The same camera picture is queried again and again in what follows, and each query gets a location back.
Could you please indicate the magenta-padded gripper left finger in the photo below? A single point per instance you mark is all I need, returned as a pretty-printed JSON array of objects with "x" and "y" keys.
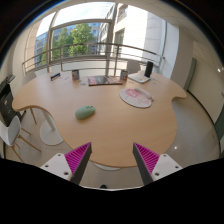
[{"x": 77, "y": 160}]

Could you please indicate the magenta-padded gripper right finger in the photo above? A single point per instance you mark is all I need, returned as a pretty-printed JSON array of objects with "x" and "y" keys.
[{"x": 148, "y": 160}]

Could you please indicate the mint green computer mouse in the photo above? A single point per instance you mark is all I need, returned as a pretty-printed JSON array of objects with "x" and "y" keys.
[{"x": 85, "y": 112}]

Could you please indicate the round white pink mouse pad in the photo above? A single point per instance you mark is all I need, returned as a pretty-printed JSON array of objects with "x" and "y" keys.
[{"x": 136, "y": 97}]

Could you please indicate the white chair with wooden legs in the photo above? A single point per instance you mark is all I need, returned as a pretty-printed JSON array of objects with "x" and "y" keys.
[{"x": 10, "y": 131}]

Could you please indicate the white open booklet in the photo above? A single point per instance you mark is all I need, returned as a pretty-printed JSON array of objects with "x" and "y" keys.
[{"x": 139, "y": 78}]

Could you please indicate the red and dark magazine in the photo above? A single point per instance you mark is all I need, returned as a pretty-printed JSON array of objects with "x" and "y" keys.
[{"x": 104, "y": 80}]

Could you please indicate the black office printer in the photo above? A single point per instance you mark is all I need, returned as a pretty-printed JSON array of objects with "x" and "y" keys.
[{"x": 7, "y": 103}]

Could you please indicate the black cylindrical speaker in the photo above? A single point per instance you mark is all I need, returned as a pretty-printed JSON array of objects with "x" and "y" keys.
[{"x": 148, "y": 69}]

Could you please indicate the metal balcony railing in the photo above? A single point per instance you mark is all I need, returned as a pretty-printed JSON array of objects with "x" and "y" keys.
[{"x": 100, "y": 56}]

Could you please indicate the white table pedestal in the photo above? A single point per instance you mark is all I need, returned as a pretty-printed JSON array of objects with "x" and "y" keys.
[{"x": 50, "y": 130}]

